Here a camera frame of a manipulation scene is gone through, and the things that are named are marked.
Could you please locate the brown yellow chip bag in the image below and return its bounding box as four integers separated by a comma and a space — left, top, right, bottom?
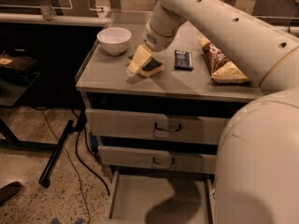
198, 38, 249, 84

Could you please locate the middle grey drawer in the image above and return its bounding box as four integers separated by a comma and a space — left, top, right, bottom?
98, 144, 216, 175

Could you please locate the bottom grey open drawer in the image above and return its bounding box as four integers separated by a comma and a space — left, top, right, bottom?
105, 170, 215, 224

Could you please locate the white ceramic bowl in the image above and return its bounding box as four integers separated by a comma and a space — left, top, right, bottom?
97, 27, 132, 56

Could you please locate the dark shoe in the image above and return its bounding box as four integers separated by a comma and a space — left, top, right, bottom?
0, 181, 22, 206

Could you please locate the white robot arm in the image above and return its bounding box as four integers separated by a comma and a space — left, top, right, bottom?
143, 0, 299, 224

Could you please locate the grey metal drawer cabinet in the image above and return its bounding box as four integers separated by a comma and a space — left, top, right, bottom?
75, 10, 265, 224

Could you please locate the yellow green sponge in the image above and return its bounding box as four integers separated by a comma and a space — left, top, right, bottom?
128, 56, 164, 77

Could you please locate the black table leg bar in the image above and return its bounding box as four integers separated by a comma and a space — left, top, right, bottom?
38, 120, 73, 189

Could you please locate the black power cable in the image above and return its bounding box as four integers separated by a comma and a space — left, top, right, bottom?
74, 109, 111, 197

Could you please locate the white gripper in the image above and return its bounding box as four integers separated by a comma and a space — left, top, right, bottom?
126, 2, 186, 77

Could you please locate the top grey drawer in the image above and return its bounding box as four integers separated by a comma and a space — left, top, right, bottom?
86, 93, 244, 144

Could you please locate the dark blue snack bar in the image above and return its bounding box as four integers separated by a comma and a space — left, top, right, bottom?
174, 50, 193, 70

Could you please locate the dark side table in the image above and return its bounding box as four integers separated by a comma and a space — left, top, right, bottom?
0, 50, 39, 107

